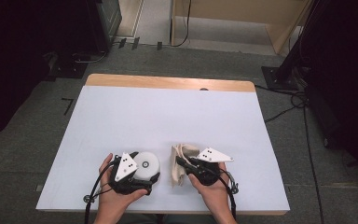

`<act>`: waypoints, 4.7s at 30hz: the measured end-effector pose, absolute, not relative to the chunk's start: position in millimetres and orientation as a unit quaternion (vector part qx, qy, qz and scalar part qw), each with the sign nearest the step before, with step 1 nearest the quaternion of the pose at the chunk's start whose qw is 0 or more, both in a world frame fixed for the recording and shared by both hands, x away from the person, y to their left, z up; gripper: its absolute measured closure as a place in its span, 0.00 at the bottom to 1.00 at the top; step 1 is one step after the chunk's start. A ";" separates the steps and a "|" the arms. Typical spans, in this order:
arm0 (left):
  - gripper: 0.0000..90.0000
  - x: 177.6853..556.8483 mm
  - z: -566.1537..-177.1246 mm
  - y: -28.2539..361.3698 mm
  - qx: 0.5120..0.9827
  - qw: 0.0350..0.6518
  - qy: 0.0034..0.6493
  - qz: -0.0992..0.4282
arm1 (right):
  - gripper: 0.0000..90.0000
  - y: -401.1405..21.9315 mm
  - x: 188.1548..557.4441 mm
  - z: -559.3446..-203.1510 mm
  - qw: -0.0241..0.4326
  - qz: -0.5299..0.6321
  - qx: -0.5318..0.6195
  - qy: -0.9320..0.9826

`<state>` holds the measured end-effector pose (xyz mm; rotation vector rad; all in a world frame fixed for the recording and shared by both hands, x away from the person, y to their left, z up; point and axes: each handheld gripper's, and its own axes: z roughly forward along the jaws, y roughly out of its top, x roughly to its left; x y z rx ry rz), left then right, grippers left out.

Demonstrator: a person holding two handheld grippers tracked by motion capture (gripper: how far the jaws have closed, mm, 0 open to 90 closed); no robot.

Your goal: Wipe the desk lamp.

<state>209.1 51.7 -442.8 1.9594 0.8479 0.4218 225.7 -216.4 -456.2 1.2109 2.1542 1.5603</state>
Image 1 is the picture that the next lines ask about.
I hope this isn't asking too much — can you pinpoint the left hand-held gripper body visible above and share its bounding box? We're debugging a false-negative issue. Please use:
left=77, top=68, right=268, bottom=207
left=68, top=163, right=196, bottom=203
left=107, top=151, right=154, bottom=196

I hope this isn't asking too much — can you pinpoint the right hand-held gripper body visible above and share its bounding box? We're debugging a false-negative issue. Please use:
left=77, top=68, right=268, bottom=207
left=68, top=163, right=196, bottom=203
left=186, top=147, right=235, bottom=187

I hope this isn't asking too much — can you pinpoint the beige cloth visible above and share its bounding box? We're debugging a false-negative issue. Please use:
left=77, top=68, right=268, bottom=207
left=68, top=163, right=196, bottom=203
left=171, top=143, right=201, bottom=189

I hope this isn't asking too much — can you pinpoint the person's left hand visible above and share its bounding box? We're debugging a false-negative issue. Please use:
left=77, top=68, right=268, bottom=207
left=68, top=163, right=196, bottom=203
left=97, top=152, right=149, bottom=216

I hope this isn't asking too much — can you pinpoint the person's right hand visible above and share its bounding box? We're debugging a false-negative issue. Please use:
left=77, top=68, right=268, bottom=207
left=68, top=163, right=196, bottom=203
left=187, top=161, right=233, bottom=213

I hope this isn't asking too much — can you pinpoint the white-topped wooden table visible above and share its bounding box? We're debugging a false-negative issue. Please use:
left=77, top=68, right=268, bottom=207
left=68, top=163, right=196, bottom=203
left=35, top=73, right=291, bottom=217

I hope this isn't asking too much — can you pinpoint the black stand pole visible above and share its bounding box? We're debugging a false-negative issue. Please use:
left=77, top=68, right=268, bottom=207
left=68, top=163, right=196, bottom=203
left=276, top=0, right=323, bottom=82

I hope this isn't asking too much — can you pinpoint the black cabinet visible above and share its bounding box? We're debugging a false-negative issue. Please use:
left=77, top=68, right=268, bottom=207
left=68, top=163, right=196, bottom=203
left=85, top=0, right=123, bottom=54

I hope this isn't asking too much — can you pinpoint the wooden shelf unit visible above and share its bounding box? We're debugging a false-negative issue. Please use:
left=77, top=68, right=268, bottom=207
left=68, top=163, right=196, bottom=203
left=170, top=0, right=311, bottom=56

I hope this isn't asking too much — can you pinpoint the dark curtain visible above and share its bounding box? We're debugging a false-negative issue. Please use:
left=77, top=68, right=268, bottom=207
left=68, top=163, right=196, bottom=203
left=301, top=0, right=358, bottom=197
left=0, top=0, right=88, bottom=144

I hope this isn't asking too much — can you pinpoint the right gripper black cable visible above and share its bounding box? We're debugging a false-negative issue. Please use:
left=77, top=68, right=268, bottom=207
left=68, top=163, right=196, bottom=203
left=218, top=169, right=239, bottom=221

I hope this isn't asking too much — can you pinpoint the looped black floor cable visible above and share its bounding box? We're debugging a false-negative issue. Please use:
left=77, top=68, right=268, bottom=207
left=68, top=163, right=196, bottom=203
left=255, top=83, right=310, bottom=124

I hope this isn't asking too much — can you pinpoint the black stand base plate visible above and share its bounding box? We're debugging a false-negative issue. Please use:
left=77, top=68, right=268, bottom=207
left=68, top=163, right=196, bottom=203
left=260, top=64, right=300, bottom=91

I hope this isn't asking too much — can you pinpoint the long black floor cable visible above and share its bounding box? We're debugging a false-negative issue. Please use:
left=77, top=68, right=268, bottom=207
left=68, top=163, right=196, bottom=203
left=302, top=105, right=324, bottom=224

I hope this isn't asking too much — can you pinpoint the grey floor cable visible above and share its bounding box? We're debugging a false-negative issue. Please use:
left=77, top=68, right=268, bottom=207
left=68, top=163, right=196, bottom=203
left=72, top=50, right=107, bottom=64

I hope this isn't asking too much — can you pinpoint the dark floor base plate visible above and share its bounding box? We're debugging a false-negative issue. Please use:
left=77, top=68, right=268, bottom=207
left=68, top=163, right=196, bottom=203
left=48, top=52, right=89, bottom=79

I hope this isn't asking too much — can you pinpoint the hanging black cable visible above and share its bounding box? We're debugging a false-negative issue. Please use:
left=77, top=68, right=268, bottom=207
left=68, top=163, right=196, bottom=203
left=171, top=0, right=193, bottom=49

